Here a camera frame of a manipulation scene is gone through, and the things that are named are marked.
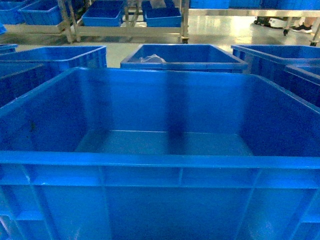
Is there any blue crate far left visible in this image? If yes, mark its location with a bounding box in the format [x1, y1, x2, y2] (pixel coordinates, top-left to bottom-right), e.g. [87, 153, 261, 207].
[0, 63, 52, 107]

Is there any blue crate with white cloth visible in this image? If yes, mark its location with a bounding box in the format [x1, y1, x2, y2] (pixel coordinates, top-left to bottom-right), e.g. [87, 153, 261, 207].
[120, 44, 248, 73]

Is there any metal shelf rack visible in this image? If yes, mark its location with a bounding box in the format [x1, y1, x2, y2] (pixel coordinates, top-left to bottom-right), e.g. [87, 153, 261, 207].
[0, 0, 190, 44]

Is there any large blue plastic crate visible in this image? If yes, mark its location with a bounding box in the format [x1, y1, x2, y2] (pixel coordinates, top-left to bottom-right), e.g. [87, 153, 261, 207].
[0, 68, 320, 240]

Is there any black sneaker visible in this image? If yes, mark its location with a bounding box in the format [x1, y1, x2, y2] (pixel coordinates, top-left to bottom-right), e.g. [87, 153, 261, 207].
[291, 24, 313, 34]

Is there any blue crate far right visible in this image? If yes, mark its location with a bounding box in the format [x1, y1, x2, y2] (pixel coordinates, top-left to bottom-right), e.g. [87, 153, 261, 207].
[284, 64, 320, 107]

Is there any white crumpled cloth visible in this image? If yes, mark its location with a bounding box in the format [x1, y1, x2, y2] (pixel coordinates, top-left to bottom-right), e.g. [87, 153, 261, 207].
[139, 54, 166, 64]

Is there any blue crate on rack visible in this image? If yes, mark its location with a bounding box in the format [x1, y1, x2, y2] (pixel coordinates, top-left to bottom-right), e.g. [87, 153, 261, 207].
[141, 0, 182, 28]
[18, 0, 63, 26]
[82, 0, 126, 27]

